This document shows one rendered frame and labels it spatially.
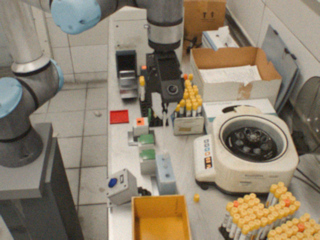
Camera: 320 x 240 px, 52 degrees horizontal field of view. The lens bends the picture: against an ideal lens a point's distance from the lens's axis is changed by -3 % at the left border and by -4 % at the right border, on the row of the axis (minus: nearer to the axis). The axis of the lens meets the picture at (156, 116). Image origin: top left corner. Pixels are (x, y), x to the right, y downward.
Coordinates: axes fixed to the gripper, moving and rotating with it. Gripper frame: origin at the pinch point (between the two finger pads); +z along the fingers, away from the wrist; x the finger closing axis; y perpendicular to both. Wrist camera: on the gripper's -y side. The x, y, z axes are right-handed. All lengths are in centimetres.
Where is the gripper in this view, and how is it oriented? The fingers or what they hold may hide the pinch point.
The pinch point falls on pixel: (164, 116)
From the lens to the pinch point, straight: 83.3
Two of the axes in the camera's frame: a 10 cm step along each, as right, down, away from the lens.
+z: 0.0, 7.7, 6.4
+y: -1.4, -6.3, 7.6
